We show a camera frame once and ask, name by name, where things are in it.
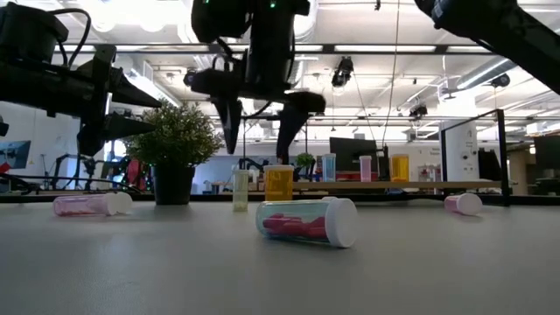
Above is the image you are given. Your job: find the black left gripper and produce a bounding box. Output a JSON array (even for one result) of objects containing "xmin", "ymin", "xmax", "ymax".
[{"xmin": 0, "ymin": 43, "xmax": 163, "ymax": 157}]

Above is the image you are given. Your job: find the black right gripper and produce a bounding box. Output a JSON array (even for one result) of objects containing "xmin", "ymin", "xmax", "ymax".
[{"xmin": 192, "ymin": 43, "xmax": 327, "ymax": 166}]

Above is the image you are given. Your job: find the wide amber pill bottle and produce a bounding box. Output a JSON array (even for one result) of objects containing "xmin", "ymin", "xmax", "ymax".
[{"xmin": 262, "ymin": 164, "xmax": 296, "ymax": 203}]

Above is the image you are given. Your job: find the light blue pill bottle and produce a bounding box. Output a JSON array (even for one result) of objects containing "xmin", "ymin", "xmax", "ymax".
[{"xmin": 321, "ymin": 152, "xmax": 337, "ymax": 183}]

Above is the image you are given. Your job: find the pink pill bottle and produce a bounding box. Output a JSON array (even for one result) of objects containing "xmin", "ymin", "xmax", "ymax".
[
  {"xmin": 359, "ymin": 155, "xmax": 373, "ymax": 183},
  {"xmin": 52, "ymin": 192, "xmax": 119, "ymax": 218},
  {"xmin": 444, "ymin": 192, "xmax": 484, "ymax": 217}
]

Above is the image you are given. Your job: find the clear bottle with red pills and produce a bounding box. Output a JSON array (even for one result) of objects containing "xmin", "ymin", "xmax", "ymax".
[{"xmin": 255, "ymin": 197, "xmax": 359, "ymax": 249}]

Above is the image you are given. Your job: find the green artificial plant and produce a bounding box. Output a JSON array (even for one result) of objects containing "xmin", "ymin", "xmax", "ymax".
[{"xmin": 123, "ymin": 99, "xmax": 225, "ymax": 170}]

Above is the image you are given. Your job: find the small background potted plant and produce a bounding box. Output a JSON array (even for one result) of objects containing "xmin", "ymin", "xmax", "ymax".
[{"xmin": 295, "ymin": 151, "xmax": 315, "ymax": 180}]

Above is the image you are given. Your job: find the black plant pot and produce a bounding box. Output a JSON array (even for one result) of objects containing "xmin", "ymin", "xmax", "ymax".
[{"xmin": 151, "ymin": 164, "xmax": 197, "ymax": 206}]

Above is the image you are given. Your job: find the black background monitor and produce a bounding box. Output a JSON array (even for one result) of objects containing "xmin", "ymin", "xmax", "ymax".
[{"xmin": 329, "ymin": 136, "xmax": 380, "ymax": 174}]

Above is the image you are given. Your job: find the red background box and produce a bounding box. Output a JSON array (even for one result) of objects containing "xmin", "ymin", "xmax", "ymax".
[{"xmin": 335, "ymin": 171, "xmax": 380, "ymax": 182}]

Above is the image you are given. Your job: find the dark background screen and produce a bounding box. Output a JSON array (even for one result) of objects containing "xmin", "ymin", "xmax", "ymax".
[{"xmin": 533, "ymin": 135, "xmax": 560, "ymax": 172}]

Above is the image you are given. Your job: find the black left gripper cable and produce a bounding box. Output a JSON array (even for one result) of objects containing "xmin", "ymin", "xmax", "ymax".
[{"xmin": 50, "ymin": 7, "xmax": 92, "ymax": 69}]

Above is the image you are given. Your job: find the black ceiling mounted camera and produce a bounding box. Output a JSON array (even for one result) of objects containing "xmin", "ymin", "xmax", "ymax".
[{"xmin": 331, "ymin": 55, "xmax": 354, "ymax": 88}]

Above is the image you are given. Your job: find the white ceiling air duct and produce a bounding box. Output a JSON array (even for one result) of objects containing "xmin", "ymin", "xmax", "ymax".
[{"xmin": 293, "ymin": 0, "xmax": 319, "ymax": 45}]

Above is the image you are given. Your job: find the blue wall screen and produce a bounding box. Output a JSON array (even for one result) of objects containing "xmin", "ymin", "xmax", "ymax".
[{"xmin": 0, "ymin": 139, "xmax": 32, "ymax": 170}]

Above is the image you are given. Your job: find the overhead light bar frame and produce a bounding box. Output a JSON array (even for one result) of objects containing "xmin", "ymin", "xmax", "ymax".
[{"xmin": 56, "ymin": 42, "xmax": 498, "ymax": 57}]

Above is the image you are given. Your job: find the black table edge rail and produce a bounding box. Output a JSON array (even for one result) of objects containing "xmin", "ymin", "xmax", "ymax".
[{"xmin": 0, "ymin": 192, "xmax": 560, "ymax": 207}]

